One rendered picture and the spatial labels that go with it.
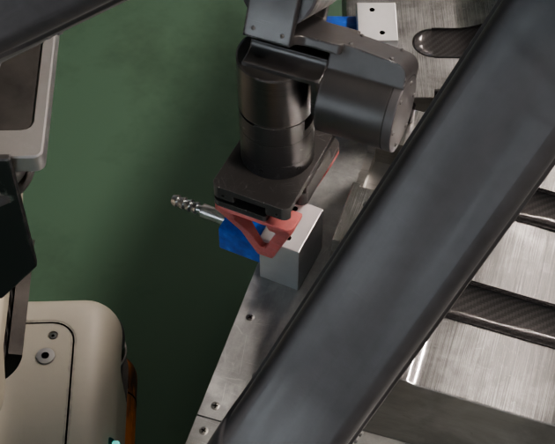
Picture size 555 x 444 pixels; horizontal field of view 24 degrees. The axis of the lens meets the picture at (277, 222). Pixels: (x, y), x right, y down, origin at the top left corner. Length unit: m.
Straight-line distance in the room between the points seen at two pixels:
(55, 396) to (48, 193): 0.64
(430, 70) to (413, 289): 0.65
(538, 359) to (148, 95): 1.48
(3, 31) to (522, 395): 0.51
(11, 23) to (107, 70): 1.81
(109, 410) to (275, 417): 1.07
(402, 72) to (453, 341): 0.21
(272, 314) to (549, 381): 0.25
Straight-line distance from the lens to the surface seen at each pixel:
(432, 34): 1.22
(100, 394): 1.66
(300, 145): 0.96
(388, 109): 0.89
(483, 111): 0.52
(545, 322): 0.99
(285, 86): 0.91
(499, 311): 0.99
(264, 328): 1.06
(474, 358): 0.95
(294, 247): 1.04
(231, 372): 1.04
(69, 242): 2.14
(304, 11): 0.88
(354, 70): 0.90
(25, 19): 0.58
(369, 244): 0.54
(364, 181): 1.06
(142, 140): 2.27
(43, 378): 1.67
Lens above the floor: 1.69
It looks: 52 degrees down
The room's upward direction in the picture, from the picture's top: straight up
